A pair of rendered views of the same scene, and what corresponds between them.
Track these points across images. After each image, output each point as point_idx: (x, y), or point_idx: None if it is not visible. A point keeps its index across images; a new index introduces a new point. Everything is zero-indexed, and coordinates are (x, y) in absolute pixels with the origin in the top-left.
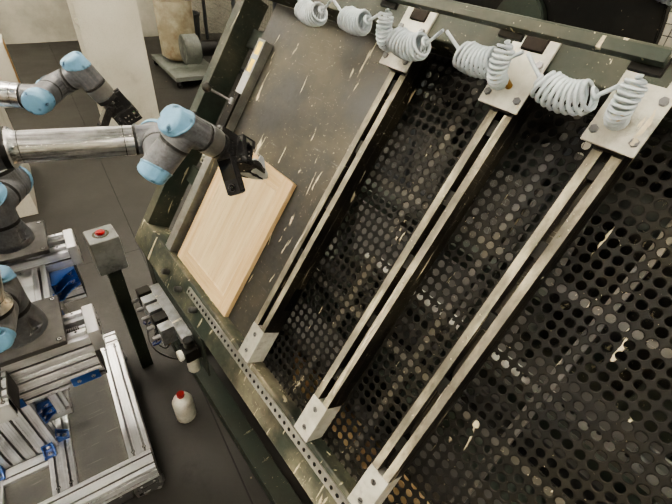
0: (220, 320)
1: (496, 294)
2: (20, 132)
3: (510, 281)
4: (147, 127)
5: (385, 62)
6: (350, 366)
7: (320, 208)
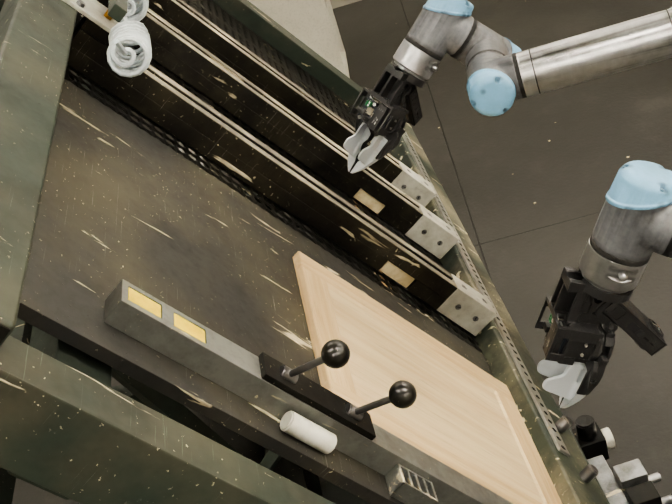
0: (513, 371)
1: (246, 53)
2: (660, 12)
3: (232, 42)
4: (493, 58)
5: None
6: (376, 173)
7: (302, 177)
